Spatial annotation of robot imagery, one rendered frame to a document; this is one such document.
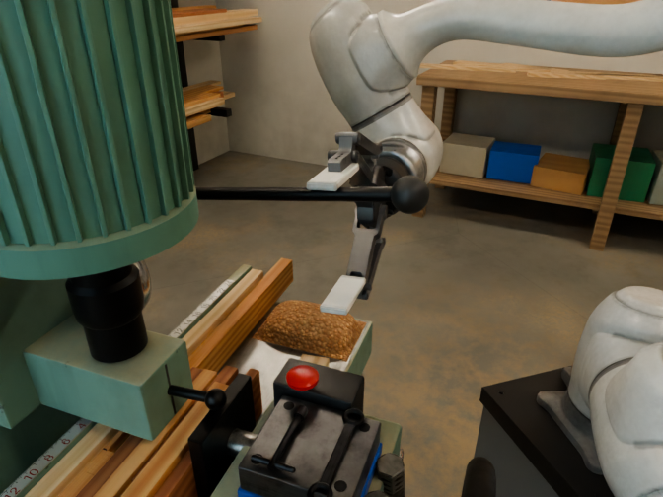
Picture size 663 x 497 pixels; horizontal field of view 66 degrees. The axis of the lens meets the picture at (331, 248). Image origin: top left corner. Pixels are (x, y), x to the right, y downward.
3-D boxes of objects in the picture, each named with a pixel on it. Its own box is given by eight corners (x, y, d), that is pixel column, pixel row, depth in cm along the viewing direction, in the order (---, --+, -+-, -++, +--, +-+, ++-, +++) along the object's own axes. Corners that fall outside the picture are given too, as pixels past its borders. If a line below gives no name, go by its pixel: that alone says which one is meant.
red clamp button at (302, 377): (311, 396, 46) (311, 388, 45) (280, 388, 47) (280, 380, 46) (324, 375, 48) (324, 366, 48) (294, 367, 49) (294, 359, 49)
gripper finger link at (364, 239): (355, 200, 64) (358, 205, 66) (337, 285, 61) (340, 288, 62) (386, 202, 63) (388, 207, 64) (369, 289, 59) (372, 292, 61)
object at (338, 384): (350, 540, 40) (352, 494, 37) (227, 496, 43) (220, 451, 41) (393, 419, 51) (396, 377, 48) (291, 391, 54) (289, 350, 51)
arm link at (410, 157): (363, 137, 73) (349, 148, 68) (427, 138, 70) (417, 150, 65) (366, 197, 77) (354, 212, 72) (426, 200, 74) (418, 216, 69)
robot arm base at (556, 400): (604, 375, 105) (612, 352, 102) (691, 461, 85) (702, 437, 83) (522, 383, 102) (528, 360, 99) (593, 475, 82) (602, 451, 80)
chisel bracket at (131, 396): (156, 455, 48) (140, 387, 44) (41, 415, 53) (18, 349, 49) (199, 400, 54) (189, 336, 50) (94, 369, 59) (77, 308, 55)
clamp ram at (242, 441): (270, 532, 46) (263, 463, 42) (198, 506, 49) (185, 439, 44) (309, 455, 54) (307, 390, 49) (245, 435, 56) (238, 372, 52)
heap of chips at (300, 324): (346, 361, 67) (346, 338, 65) (252, 338, 72) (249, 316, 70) (366, 322, 75) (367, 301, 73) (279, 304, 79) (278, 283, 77)
